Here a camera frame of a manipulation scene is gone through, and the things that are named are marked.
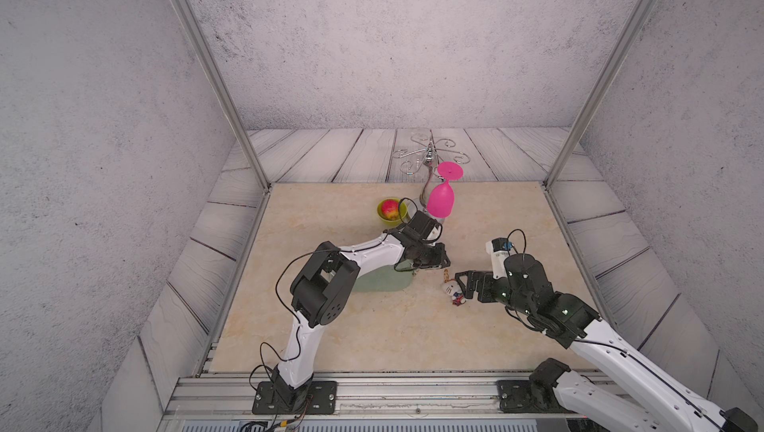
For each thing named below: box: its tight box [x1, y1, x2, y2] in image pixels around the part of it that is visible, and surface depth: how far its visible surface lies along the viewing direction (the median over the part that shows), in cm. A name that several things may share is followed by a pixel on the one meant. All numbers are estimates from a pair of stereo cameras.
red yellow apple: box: [381, 199, 399, 220], surface depth 108 cm
